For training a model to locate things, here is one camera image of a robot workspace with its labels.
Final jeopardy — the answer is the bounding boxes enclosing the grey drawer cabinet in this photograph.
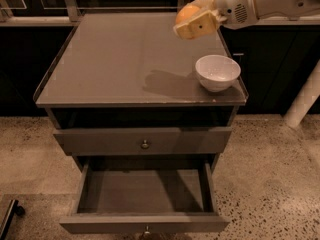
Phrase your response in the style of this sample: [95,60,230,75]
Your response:
[34,13,247,167]

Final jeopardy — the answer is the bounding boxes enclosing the white ceramic bowl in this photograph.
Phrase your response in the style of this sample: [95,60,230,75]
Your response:
[195,55,241,92]

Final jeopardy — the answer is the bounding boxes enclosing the open grey middle drawer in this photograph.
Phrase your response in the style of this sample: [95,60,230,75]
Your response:
[60,160,228,234]

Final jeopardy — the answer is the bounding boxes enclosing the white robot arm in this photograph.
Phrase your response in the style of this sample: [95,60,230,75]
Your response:
[173,0,320,40]

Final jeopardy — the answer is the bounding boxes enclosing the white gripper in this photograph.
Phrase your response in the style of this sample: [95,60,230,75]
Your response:
[173,0,258,40]

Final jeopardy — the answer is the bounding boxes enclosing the black caster wheel base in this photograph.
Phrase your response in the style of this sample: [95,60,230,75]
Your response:
[0,199,25,240]

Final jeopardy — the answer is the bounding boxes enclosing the orange fruit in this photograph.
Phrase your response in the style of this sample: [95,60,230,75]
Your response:
[175,4,200,24]

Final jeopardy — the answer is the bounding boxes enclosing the grey top drawer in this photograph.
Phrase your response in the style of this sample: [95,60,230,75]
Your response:
[54,127,231,156]

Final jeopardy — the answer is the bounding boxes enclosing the white diagonal pole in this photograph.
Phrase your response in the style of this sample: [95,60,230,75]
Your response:
[284,60,320,128]

